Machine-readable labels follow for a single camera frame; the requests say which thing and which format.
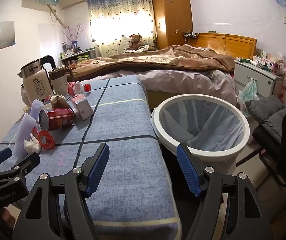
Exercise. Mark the cluttered desk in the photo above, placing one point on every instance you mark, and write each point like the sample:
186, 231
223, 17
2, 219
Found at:
78, 56

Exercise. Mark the red round lid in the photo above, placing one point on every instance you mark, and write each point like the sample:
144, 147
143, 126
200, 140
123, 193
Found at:
46, 140

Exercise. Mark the white round trash bin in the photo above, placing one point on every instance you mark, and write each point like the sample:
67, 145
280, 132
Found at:
163, 132

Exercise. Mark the silver wall sheet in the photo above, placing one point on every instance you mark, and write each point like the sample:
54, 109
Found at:
5, 35

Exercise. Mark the beige mug brown lid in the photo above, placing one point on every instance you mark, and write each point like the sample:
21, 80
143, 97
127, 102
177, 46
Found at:
58, 82

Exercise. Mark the power strip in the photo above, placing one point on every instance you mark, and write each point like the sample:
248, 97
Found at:
190, 35

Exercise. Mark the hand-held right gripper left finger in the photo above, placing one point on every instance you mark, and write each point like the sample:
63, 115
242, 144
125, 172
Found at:
97, 171

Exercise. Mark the red labelled bottle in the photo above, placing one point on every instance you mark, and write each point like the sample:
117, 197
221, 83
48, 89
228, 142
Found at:
58, 118

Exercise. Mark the pink duvet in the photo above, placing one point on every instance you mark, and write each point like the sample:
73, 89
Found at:
182, 80

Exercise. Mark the white air conditioner pipe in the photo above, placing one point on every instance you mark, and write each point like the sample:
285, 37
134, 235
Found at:
58, 17

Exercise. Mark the wooden bed headboard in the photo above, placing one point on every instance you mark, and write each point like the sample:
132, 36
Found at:
232, 43

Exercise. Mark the vase with purple branches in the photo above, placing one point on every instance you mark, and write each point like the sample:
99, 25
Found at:
74, 36

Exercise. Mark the wooden wardrobe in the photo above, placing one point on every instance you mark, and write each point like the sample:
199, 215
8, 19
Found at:
172, 12

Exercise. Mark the brown paper bag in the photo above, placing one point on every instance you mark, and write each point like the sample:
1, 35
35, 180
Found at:
60, 102

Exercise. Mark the brown teddy bear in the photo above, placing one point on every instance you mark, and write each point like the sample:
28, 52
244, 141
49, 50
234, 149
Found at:
135, 41

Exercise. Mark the grey cushioned chair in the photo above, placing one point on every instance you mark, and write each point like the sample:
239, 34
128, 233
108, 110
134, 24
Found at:
272, 120

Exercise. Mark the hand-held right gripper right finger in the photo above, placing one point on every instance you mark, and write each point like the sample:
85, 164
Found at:
188, 171

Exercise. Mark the pink milk carton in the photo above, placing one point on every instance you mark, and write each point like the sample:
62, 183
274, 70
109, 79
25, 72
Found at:
83, 107

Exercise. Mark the blue patterned curtain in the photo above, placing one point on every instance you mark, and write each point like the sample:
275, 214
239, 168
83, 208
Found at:
103, 7

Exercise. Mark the white foam fruit net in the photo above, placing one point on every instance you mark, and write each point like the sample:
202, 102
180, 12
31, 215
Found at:
24, 135
36, 110

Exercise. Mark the green printed plastic bag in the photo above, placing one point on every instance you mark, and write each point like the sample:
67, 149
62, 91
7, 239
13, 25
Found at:
249, 95

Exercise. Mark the white electric kettle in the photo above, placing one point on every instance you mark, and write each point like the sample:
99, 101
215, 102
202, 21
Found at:
36, 80

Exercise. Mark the white nightstand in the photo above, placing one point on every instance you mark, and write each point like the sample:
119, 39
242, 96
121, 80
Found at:
252, 76

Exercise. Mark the brown floral blanket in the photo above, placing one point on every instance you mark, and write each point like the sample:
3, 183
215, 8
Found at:
158, 60

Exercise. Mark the white tissue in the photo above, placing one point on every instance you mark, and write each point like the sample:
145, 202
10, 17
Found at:
33, 145

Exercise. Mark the red label plastic bottle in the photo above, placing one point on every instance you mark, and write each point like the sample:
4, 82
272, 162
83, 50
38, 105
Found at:
74, 88

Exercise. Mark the pile of small boxes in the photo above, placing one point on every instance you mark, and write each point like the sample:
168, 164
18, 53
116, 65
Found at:
272, 63

